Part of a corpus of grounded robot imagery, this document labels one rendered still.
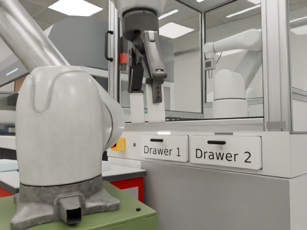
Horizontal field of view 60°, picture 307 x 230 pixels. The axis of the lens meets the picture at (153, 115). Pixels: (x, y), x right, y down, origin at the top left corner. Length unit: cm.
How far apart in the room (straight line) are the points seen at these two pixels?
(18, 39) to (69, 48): 114
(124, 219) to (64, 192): 11
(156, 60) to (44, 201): 30
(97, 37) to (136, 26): 154
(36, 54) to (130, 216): 48
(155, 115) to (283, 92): 57
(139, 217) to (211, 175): 64
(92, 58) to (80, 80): 148
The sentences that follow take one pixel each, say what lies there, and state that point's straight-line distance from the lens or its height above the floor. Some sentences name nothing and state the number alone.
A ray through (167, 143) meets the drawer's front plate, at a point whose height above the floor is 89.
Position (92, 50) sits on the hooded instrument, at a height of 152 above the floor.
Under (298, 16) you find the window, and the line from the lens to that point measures 118.
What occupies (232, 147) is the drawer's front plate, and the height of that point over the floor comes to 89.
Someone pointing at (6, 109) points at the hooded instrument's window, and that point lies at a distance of 262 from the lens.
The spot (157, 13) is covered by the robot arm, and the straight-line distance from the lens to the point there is 57.
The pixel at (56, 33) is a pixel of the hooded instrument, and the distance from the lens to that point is 191.
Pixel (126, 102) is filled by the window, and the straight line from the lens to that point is 149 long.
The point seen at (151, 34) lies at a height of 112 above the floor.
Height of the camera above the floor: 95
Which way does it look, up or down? 4 degrees up
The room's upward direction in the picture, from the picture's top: straight up
